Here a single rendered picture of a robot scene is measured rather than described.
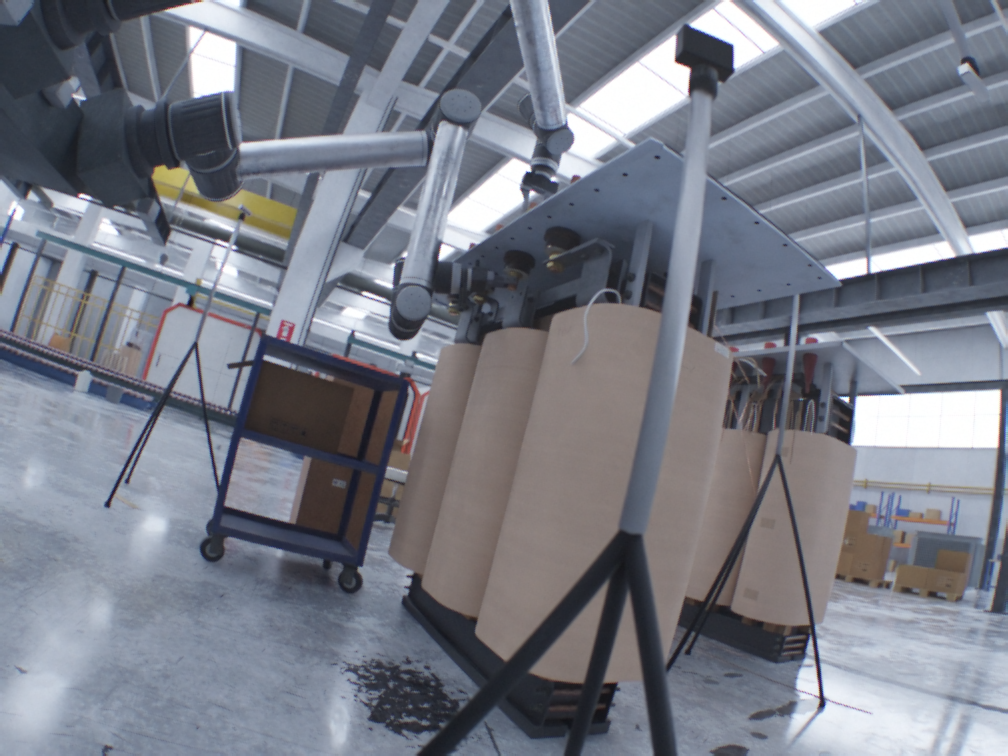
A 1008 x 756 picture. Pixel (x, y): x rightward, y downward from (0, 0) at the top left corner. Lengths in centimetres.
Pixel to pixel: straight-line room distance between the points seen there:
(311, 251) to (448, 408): 1053
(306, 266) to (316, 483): 975
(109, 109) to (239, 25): 1382
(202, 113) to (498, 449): 137
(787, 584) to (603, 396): 178
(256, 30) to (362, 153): 1360
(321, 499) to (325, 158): 164
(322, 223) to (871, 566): 1313
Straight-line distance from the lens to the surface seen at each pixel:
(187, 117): 182
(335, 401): 221
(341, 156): 202
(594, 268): 145
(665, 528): 131
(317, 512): 281
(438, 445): 200
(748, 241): 151
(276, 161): 202
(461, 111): 189
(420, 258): 163
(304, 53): 1515
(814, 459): 279
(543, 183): 199
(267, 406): 218
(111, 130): 184
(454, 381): 203
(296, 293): 1211
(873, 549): 1068
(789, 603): 279
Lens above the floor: 63
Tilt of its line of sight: 10 degrees up
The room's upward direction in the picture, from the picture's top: 14 degrees clockwise
